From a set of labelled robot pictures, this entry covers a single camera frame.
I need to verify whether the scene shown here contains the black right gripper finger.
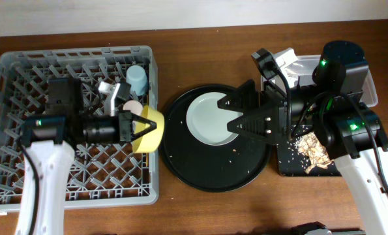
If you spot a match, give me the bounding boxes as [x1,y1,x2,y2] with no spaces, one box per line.
[217,80,260,114]
[227,107,280,144]

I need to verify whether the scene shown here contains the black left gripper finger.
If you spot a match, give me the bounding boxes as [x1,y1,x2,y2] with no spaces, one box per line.
[131,126,156,142]
[130,113,157,128]

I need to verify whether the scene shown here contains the pink plastic cup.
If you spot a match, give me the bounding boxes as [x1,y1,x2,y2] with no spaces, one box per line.
[123,100,143,116]

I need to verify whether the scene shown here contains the yellow bowl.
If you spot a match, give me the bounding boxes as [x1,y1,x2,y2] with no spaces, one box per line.
[132,105,165,153]

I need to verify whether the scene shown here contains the food scraps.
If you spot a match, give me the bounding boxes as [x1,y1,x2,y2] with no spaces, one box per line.
[296,132,333,174]

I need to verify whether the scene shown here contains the blue plastic cup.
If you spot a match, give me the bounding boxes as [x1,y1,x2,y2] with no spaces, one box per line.
[126,65,149,96]

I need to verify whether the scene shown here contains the light grey plate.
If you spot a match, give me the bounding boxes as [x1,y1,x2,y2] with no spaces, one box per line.
[186,92,243,146]

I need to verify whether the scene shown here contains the white paper napkin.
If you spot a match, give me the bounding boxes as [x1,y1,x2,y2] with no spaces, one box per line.
[282,66,299,87]

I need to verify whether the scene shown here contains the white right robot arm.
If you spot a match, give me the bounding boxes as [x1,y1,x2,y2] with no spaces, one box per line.
[217,40,388,234]

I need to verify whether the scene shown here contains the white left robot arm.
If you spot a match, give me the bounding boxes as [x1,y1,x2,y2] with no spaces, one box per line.
[15,78,165,234]

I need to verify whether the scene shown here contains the clear plastic waste bin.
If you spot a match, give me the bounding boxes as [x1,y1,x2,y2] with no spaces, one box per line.
[260,53,378,120]

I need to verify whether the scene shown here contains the grey plastic dishwasher rack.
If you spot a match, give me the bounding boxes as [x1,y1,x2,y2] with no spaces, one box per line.
[0,46,159,214]

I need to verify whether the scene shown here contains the black rectangular tray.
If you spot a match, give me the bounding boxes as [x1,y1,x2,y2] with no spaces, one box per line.
[276,125,340,177]

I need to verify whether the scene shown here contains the round black serving tray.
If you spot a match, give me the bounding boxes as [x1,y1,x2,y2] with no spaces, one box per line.
[160,84,272,193]

